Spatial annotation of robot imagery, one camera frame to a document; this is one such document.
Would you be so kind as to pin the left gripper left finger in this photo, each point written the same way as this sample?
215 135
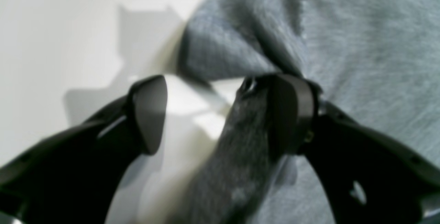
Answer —
72 176

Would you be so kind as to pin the grey heather long-sleeve shirt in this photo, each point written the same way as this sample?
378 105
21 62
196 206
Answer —
376 60

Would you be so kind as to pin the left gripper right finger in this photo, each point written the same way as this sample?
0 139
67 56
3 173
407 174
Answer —
368 177

